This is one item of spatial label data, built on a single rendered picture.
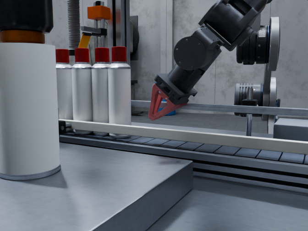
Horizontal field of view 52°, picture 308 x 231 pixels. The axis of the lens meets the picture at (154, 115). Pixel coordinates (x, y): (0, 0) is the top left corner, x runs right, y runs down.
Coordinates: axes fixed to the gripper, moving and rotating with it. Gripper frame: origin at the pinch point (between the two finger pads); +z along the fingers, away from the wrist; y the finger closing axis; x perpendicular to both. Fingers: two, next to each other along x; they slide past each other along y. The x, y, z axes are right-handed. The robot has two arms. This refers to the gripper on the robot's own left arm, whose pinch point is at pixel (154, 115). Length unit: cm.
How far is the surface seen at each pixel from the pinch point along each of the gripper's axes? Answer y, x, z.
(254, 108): -3.3, 14.5, -14.7
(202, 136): 4.3, 11.5, -6.0
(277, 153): -0.5, 23.3, -11.9
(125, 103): 1.3, -6.6, 2.2
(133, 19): -625, -391, 140
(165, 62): -657, -269, 175
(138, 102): -3.1, -6.0, 2.0
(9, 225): 41.1, 8.1, 0.5
